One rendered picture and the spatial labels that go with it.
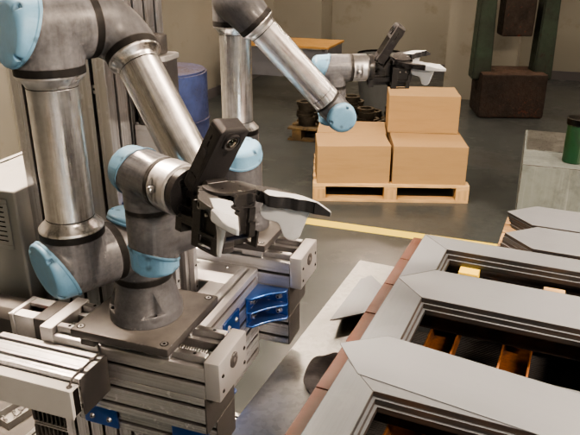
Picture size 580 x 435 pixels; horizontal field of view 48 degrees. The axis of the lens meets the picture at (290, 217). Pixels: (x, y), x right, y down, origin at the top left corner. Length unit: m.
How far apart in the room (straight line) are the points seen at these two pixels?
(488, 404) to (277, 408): 0.53
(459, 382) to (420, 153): 3.40
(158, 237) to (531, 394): 0.91
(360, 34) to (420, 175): 5.76
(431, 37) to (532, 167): 5.81
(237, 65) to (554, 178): 3.16
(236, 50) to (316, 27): 8.23
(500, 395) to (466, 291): 0.46
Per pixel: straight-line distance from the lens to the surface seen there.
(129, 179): 0.96
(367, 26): 10.35
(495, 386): 1.54
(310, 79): 1.68
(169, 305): 1.36
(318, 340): 1.95
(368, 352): 1.59
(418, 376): 1.53
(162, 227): 0.98
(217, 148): 0.82
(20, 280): 1.72
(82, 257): 1.22
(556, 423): 1.48
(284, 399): 1.73
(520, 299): 1.91
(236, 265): 1.78
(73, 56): 1.14
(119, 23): 1.17
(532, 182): 4.63
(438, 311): 1.84
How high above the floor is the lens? 1.75
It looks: 23 degrees down
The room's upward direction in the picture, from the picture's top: straight up
